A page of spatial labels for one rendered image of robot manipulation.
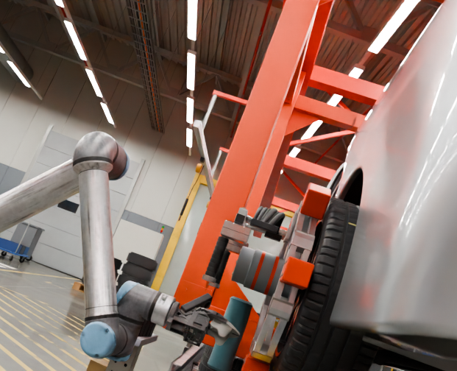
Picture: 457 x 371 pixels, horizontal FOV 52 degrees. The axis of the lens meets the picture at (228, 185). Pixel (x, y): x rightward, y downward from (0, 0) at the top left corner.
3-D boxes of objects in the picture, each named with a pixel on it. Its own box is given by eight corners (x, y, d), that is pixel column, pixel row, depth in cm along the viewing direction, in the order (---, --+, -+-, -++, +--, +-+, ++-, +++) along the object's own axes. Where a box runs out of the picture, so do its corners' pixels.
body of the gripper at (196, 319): (201, 348, 138) (163, 333, 139) (210, 327, 145) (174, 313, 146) (206, 330, 134) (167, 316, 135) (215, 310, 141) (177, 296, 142)
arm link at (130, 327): (89, 352, 133) (107, 310, 136) (105, 350, 144) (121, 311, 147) (118, 365, 131) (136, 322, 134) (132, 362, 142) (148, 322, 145)
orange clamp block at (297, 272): (303, 290, 138) (307, 288, 130) (277, 281, 139) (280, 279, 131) (310, 267, 140) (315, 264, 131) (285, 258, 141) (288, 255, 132)
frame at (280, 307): (274, 369, 133) (330, 193, 146) (252, 361, 133) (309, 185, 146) (263, 353, 185) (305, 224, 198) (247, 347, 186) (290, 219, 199)
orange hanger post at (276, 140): (215, 327, 387) (306, 71, 445) (193, 319, 389) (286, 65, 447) (217, 326, 405) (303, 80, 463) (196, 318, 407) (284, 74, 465)
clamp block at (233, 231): (246, 243, 150) (252, 227, 151) (219, 233, 151) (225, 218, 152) (246, 245, 155) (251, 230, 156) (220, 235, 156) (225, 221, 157)
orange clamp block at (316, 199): (321, 221, 152) (331, 196, 149) (298, 213, 153) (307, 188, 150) (322, 213, 159) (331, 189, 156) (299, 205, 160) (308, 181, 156)
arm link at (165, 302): (160, 307, 148) (165, 285, 143) (175, 313, 147) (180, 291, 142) (149, 327, 140) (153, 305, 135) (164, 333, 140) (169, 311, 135)
